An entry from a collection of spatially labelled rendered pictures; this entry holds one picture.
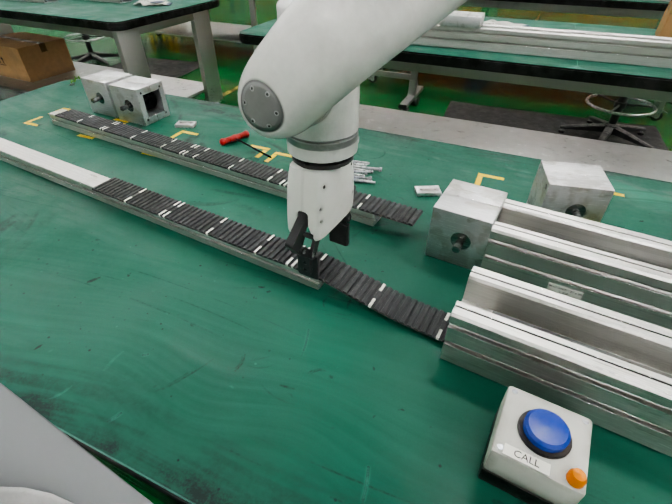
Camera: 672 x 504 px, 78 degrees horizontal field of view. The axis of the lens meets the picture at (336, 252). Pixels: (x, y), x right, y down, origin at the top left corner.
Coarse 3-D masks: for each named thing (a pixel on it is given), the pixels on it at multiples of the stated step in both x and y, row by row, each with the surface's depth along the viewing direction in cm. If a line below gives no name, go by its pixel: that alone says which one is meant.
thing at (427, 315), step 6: (426, 306) 59; (426, 312) 58; (432, 312) 58; (420, 318) 57; (426, 318) 57; (432, 318) 57; (414, 324) 56; (420, 324) 56; (426, 324) 56; (420, 330) 56; (426, 330) 56
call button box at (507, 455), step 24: (504, 408) 41; (528, 408) 41; (552, 408) 41; (504, 432) 39; (576, 432) 39; (504, 456) 38; (528, 456) 37; (552, 456) 37; (576, 456) 38; (504, 480) 40; (528, 480) 38; (552, 480) 36
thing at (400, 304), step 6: (402, 294) 60; (396, 300) 59; (402, 300) 60; (408, 300) 59; (396, 306) 58; (402, 306) 58; (390, 312) 57; (396, 312) 58; (402, 312) 58; (390, 318) 57; (396, 318) 57
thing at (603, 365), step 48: (480, 288) 53; (528, 288) 51; (480, 336) 48; (528, 336) 45; (576, 336) 49; (624, 336) 46; (528, 384) 48; (576, 384) 44; (624, 384) 41; (624, 432) 44
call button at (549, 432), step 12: (540, 408) 40; (528, 420) 39; (540, 420) 39; (552, 420) 39; (528, 432) 38; (540, 432) 38; (552, 432) 38; (564, 432) 38; (540, 444) 37; (552, 444) 37; (564, 444) 37
